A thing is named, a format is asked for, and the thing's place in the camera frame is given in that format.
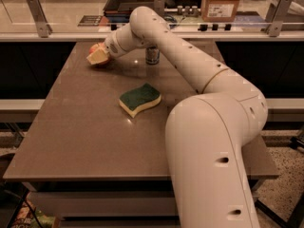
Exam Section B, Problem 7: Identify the left metal glass bracket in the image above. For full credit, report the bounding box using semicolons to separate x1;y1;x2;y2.
26;0;52;38

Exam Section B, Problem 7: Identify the orange grey tool case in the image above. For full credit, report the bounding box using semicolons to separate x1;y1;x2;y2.
103;0;165;17

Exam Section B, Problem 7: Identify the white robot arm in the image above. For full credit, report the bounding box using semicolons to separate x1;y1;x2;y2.
87;7;268;228

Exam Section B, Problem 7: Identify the colourful bag on floor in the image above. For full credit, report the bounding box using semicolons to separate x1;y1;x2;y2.
9;201;58;228

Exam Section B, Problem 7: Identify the middle metal glass bracket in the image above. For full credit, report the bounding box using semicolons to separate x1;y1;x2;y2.
154;0;165;16

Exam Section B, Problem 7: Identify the right metal glass bracket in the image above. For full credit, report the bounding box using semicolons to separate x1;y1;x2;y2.
266;0;293;37

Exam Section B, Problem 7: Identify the metal glass bracket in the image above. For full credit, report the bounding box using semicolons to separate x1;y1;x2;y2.
26;0;52;38
154;0;165;16
266;0;293;37

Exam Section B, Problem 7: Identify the white drawer cabinet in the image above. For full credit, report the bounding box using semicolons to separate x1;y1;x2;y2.
23;180;265;228

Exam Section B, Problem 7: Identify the brown cardboard box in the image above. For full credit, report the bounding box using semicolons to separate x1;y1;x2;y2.
200;0;240;22

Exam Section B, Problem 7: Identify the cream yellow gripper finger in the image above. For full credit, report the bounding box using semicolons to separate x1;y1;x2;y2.
85;46;111;66

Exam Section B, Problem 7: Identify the green yellow sponge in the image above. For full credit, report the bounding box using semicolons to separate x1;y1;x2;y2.
119;84;162;118

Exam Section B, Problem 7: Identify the silver blue energy drink can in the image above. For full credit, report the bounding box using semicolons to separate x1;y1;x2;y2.
145;47;160;65

